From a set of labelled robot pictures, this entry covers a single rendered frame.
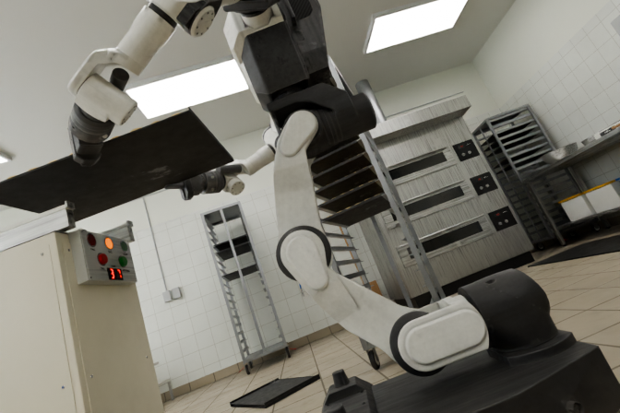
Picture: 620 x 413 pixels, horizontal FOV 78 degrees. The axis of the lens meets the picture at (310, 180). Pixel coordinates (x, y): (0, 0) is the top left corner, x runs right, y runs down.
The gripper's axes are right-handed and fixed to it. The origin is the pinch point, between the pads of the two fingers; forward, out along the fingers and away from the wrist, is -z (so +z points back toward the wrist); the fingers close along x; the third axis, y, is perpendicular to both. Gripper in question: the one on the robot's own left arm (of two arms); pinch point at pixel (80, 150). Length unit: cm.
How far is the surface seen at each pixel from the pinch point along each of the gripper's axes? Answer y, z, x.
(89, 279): 0.5, -13.2, -29.8
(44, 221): 7.5, -14.3, -12.6
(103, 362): 0, -18, -50
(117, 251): -10.6, -24.3, -20.7
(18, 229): 12.4, -19.1, -12.0
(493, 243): -405, -95, -66
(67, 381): 8, -13, -51
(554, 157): -478, -18, -2
